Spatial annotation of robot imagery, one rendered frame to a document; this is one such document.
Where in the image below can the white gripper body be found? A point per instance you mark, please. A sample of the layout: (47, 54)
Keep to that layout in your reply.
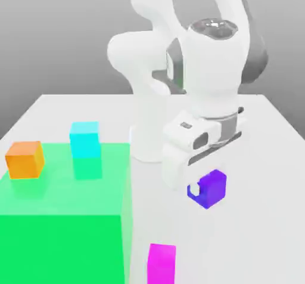
(176, 169)

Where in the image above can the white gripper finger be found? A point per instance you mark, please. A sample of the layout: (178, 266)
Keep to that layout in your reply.
(195, 190)

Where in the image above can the small purple cube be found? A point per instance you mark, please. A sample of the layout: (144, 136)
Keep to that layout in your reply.
(213, 188)

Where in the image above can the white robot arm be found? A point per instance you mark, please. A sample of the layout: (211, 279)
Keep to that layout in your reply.
(209, 74)

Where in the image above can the small magenta cube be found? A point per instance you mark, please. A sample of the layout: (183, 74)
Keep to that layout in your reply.
(161, 265)

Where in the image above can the small cyan cube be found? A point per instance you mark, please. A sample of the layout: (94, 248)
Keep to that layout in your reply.
(84, 143)

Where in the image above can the small orange cube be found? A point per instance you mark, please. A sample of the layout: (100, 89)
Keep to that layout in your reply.
(23, 163)

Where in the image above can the large green box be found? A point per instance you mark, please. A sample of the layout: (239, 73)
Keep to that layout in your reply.
(59, 241)

